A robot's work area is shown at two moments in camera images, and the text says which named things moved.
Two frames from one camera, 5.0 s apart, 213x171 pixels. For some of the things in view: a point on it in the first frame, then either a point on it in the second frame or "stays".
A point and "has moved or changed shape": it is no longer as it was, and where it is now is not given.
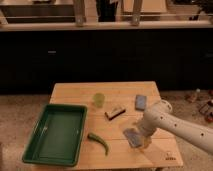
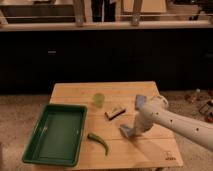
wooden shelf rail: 107,26 stays
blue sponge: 140,102 stays
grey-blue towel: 134,137 has moved or changed shape
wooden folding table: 111,108 stays
